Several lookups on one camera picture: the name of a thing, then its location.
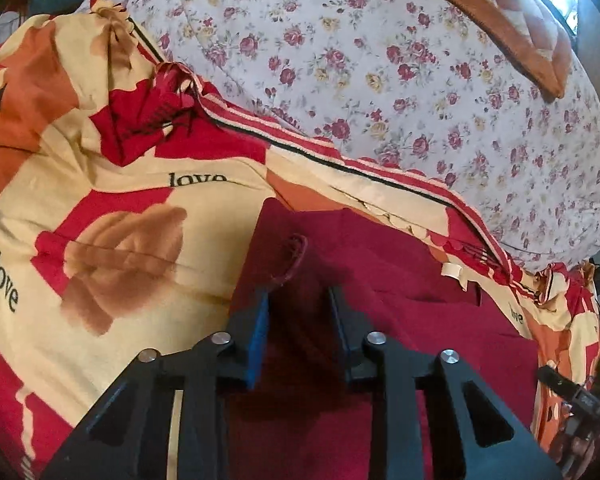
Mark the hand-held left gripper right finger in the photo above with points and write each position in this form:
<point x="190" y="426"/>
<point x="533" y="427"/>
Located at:
<point x="341" y="330"/>

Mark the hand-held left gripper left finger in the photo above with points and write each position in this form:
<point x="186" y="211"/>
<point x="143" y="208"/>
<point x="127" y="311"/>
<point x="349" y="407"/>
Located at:
<point x="258" y="340"/>

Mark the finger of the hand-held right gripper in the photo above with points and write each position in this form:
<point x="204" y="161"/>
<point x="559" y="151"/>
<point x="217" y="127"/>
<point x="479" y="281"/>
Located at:
<point x="555" y="379"/>

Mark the dark red garment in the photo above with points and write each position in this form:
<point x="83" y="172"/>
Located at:
<point x="380" y="270"/>

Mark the red orange printed blanket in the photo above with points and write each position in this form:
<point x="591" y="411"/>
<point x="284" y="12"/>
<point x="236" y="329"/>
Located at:
<point x="130" y="175"/>

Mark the white floral quilt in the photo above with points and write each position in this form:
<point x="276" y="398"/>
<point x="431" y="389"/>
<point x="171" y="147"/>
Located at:
<point x="355" y="85"/>

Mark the orange checkered cushion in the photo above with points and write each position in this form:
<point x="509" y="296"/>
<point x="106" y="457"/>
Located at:
<point x="505" y="10"/>

